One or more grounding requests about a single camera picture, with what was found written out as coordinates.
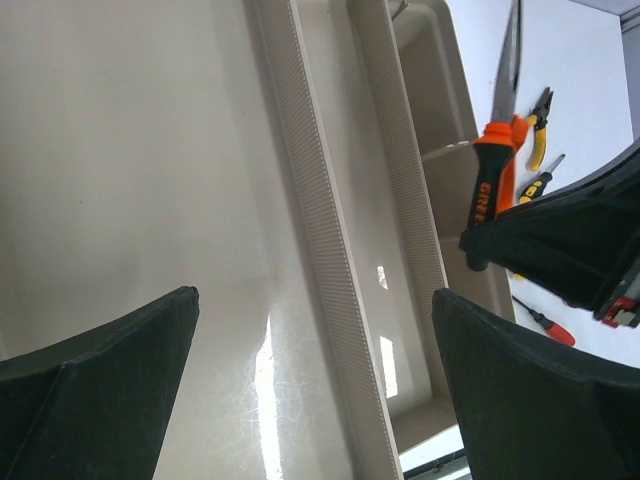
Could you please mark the beige toolbox tray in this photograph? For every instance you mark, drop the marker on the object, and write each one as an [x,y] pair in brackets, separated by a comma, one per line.
[142,150]
[412,382]

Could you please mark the beige middle toolbox tray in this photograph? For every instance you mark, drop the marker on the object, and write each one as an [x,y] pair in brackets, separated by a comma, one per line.
[412,382]

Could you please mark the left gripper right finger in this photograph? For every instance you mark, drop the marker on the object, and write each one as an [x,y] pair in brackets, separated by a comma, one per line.
[529,407]

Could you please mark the yellow handled pliers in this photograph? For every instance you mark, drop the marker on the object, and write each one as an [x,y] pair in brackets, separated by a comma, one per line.
[538,120]

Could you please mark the translucent brown toolbox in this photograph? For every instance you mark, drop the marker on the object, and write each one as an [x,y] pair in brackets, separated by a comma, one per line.
[445,127]

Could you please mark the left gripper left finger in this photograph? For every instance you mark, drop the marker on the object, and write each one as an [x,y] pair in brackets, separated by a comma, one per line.
[97,405]

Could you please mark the black yellow screwdriver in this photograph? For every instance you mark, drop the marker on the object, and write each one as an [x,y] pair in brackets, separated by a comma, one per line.
[535,188]

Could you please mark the red handled screwdriver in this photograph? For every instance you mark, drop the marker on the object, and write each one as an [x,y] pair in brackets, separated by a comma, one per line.
[552,328]

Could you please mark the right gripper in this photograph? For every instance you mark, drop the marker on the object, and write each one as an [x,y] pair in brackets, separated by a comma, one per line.
[580,242]

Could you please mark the orange handled long-nose pliers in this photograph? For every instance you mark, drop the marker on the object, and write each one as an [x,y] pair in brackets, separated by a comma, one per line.
[495,148]

